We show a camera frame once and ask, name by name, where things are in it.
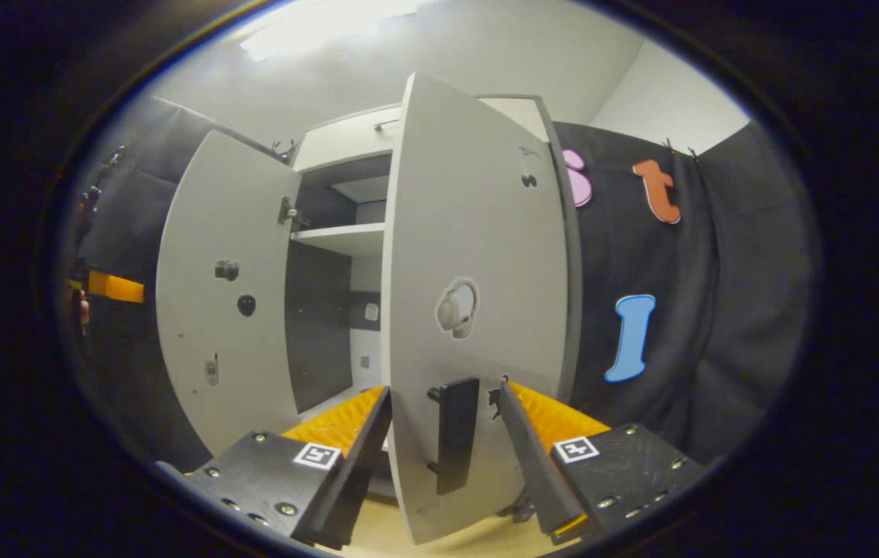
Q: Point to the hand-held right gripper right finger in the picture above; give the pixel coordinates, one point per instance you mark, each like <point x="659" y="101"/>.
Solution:
<point x="536" y="465"/>

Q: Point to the white shoe cabinet door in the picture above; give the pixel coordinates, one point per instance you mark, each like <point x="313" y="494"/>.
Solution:
<point x="230" y="201"/>
<point x="478" y="232"/>

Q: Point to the white shoe cabinet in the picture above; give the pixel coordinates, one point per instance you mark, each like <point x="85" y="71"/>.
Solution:
<point x="323" y="325"/>

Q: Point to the black backdrop cloth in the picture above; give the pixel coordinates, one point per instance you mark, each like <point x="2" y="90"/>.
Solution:
<point x="718" y="310"/>

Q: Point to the metal door hinge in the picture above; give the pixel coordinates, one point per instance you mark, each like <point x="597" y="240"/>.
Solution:
<point x="291" y="213"/>

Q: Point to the white cabinet shelf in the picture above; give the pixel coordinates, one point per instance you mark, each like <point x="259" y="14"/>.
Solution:
<point x="342" y="236"/>

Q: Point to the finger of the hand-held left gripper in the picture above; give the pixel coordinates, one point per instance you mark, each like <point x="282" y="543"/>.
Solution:
<point x="118" y="287"/>

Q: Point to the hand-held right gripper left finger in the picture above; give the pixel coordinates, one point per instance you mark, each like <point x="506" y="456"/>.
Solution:
<point x="346" y="473"/>

